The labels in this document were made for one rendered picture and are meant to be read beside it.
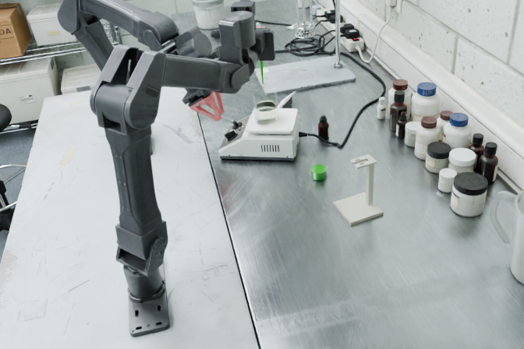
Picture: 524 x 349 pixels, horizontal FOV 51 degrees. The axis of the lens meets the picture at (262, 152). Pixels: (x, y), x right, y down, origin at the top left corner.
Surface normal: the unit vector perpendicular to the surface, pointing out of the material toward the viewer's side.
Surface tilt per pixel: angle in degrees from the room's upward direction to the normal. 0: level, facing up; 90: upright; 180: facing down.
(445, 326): 0
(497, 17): 90
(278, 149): 90
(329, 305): 0
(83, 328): 0
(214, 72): 82
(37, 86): 92
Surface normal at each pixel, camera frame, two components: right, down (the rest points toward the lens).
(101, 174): -0.08, -0.84
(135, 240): -0.57, 0.38
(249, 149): -0.17, 0.54
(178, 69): 0.87, 0.18
